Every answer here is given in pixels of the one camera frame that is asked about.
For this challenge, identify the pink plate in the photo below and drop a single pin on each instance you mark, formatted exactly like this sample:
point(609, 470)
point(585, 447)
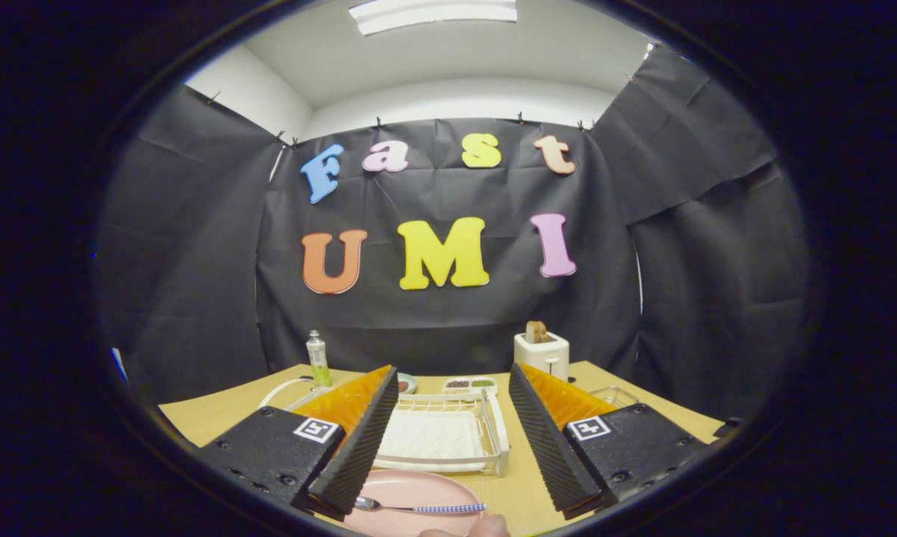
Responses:
point(418, 488)

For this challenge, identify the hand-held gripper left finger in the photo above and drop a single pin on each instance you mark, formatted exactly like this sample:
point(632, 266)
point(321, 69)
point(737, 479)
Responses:
point(351, 459)

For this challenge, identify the clear bottle with green label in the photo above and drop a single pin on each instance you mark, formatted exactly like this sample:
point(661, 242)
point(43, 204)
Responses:
point(318, 365)

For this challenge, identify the white divided condiment tray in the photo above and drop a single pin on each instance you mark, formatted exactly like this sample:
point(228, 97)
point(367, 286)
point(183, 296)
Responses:
point(470, 384)

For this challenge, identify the white toaster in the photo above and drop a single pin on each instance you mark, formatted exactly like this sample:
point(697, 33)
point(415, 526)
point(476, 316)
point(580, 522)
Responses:
point(545, 356)

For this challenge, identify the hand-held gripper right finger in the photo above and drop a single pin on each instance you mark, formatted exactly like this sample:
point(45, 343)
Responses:
point(556, 455)

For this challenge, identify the ceiling light panel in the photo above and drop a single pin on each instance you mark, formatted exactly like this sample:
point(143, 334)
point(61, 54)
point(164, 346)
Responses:
point(433, 15)

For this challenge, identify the black backdrop cloth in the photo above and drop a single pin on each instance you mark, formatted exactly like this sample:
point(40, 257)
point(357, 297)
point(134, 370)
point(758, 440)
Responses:
point(448, 321)

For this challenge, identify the small teal bowl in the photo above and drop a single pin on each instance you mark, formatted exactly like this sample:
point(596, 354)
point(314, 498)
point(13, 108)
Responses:
point(408, 384)

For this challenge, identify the toast slice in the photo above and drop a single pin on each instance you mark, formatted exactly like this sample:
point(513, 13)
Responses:
point(536, 332)

